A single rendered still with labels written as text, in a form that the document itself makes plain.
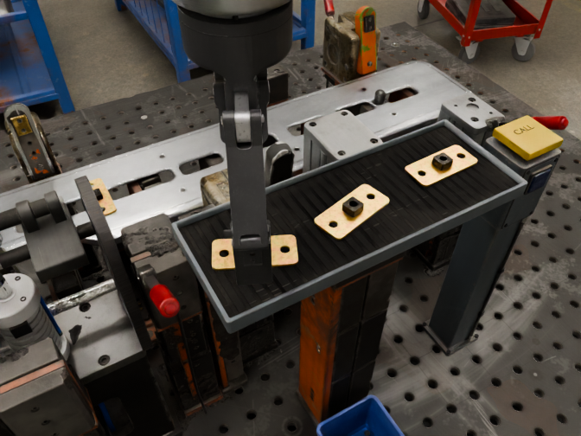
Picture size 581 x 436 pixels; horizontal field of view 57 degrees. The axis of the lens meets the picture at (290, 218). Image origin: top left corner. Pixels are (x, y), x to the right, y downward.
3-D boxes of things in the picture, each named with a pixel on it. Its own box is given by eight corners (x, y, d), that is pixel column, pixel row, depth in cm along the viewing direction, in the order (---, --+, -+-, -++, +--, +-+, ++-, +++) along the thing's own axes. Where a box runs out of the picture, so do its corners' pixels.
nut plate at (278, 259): (295, 235, 54) (295, 227, 53) (298, 265, 52) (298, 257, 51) (212, 241, 54) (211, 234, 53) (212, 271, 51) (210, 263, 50)
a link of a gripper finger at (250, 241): (259, 210, 39) (261, 241, 36) (262, 255, 42) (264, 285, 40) (239, 212, 38) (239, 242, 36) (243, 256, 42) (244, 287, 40)
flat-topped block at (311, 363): (343, 366, 94) (371, 176, 62) (369, 404, 90) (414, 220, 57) (295, 392, 91) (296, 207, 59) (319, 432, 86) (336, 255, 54)
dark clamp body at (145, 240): (206, 343, 98) (173, 193, 70) (237, 404, 90) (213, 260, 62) (150, 370, 94) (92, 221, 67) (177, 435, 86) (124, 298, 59)
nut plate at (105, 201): (77, 186, 83) (74, 181, 82) (101, 178, 84) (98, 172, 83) (92, 220, 78) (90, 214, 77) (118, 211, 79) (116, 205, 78)
